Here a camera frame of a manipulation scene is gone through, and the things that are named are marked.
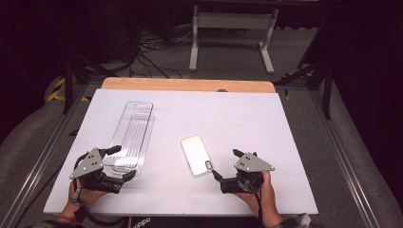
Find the wooden table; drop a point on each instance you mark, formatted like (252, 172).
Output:
(177, 84)

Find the black tripod stand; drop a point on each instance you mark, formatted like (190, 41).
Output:
(68, 82)
(326, 82)

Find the white metal desk frame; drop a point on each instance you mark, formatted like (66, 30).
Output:
(233, 20)

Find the person's left hand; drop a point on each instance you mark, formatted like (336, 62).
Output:
(85, 198)

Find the yellow black floor tape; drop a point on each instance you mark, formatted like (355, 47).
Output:
(57, 93)

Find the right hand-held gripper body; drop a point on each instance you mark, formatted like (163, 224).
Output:
(252, 164)

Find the round table grommet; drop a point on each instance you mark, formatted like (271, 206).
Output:
(222, 90)

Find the person's dark clothing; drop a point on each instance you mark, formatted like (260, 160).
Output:
(190, 222)

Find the clear plastic tray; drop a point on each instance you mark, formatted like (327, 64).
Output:
(134, 129)

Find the aluminium floor rail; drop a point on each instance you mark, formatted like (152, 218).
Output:
(44, 158)
(345, 158)

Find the person's right hand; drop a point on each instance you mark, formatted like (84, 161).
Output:
(267, 199)

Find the white table board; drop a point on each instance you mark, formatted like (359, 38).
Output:
(196, 117)

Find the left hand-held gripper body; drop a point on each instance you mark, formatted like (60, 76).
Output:
(90, 163)

